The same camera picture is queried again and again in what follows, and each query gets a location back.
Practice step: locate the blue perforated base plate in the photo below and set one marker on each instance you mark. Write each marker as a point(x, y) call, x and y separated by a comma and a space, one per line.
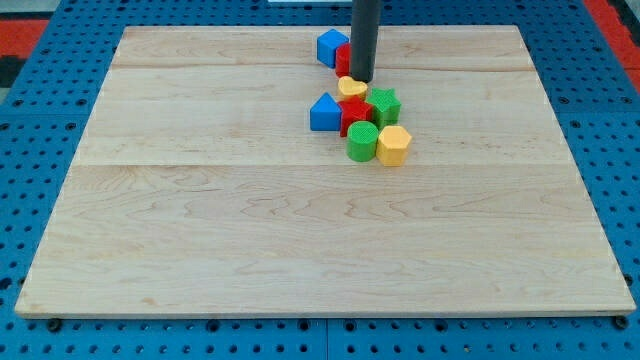
point(49, 102)

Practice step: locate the blue triangle block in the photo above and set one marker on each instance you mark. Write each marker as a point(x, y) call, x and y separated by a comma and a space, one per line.
point(325, 114)

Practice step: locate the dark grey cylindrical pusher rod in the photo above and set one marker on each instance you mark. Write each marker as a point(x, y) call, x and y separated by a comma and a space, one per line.
point(365, 21)

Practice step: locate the red star-shaped block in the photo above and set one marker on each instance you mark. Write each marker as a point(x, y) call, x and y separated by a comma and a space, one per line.
point(352, 110)

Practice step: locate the green star block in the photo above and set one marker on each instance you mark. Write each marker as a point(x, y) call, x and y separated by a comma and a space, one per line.
point(385, 107)

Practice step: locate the light wooden board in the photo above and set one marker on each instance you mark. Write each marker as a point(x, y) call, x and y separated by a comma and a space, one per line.
point(198, 189)

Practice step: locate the yellow heart block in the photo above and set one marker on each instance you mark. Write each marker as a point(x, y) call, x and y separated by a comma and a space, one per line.
point(349, 88)

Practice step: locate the yellow hexagon block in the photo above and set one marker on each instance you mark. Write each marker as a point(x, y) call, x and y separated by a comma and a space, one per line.
point(393, 145)

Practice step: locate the green cylinder block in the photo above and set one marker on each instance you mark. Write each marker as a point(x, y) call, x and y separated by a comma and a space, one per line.
point(362, 139)

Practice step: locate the blue cube block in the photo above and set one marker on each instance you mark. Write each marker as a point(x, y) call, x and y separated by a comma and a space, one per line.
point(327, 45)

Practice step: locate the red cylinder block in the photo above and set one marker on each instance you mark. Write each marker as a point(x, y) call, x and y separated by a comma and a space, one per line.
point(342, 60)

